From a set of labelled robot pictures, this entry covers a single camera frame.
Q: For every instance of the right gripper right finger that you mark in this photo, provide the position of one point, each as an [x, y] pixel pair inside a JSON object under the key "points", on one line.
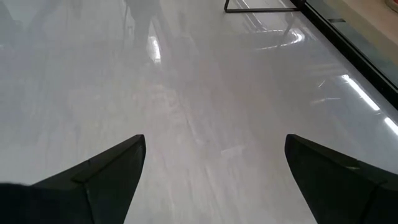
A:
{"points": [[335, 189]]}

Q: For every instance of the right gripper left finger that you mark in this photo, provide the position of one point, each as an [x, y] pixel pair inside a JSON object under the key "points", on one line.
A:
{"points": [[102, 186]]}

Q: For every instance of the wooden shelf with black legs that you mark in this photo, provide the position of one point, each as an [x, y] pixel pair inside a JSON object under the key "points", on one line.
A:
{"points": [[261, 10]]}

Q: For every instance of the black aluminium table frame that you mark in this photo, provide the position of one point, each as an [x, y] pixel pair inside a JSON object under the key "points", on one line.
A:
{"points": [[348, 46]]}

